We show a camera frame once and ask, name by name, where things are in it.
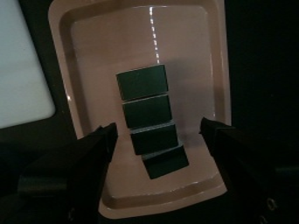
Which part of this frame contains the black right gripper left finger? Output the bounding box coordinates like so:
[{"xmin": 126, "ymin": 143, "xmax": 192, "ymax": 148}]
[{"xmin": 0, "ymin": 122, "xmax": 119, "ymax": 224}]

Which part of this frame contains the pink plastic tray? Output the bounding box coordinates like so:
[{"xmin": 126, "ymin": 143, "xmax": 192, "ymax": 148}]
[{"xmin": 47, "ymin": 0, "xmax": 232, "ymax": 220}]

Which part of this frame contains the dark green sushi piece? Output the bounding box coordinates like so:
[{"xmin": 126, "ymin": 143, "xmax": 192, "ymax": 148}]
[
  {"xmin": 142, "ymin": 145, "xmax": 191, "ymax": 180},
  {"xmin": 122, "ymin": 94, "xmax": 174, "ymax": 130},
  {"xmin": 116, "ymin": 64, "xmax": 170, "ymax": 102},
  {"xmin": 130, "ymin": 123, "xmax": 180, "ymax": 156}
]

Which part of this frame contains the white cutting board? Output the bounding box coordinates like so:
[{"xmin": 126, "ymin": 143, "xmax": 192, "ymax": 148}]
[{"xmin": 0, "ymin": 0, "xmax": 58, "ymax": 130}]

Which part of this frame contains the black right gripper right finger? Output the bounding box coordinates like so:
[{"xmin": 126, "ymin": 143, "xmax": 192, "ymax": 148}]
[{"xmin": 199, "ymin": 116, "xmax": 299, "ymax": 224}]

